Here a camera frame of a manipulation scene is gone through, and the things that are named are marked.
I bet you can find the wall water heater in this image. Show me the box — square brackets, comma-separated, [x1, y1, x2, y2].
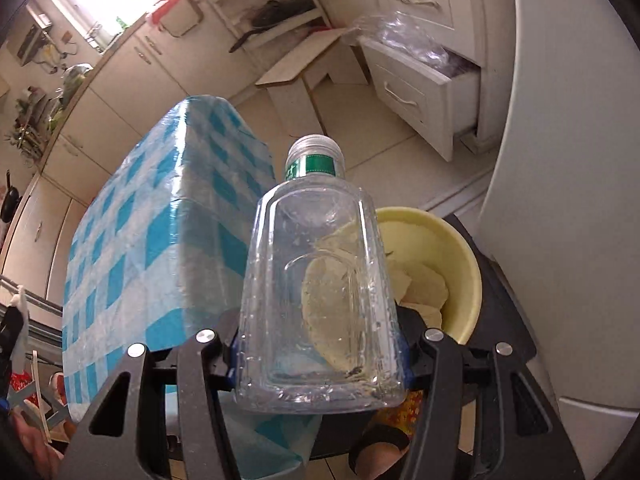
[16, 6, 53, 66]

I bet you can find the black pan on shelf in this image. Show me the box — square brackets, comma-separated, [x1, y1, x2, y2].
[229, 0, 316, 53]

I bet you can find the colourful patterned slipper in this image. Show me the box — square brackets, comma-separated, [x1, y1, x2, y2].
[368, 391, 423, 439]

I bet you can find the clear plastic bag in drawer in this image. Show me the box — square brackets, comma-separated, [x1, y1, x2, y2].
[343, 11, 451, 70]

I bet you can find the white hanging cutting board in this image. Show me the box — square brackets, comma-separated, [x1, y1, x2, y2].
[157, 0, 204, 38]

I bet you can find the clear plastic water bottle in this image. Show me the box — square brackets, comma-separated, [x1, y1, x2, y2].
[235, 134, 406, 415]

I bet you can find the yellow plastic trash bucket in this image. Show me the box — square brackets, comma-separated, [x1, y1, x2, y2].
[301, 206, 484, 369]

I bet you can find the black frying pan on counter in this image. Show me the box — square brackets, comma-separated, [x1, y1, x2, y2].
[0, 170, 22, 223]

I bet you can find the white corner shelf rack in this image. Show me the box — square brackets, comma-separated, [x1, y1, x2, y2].
[204, 0, 334, 57]

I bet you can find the white refrigerator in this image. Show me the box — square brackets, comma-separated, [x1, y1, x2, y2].
[478, 0, 639, 479]

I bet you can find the open white bottom drawer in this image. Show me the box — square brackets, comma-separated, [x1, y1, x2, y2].
[360, 38, 480, 162]

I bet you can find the blue checkered tablecloth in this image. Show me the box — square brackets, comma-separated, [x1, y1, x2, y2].
[60, 96, 320, 479]

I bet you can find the small wooden stool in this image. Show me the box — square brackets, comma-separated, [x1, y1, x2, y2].
[255, 28, 368, 138]

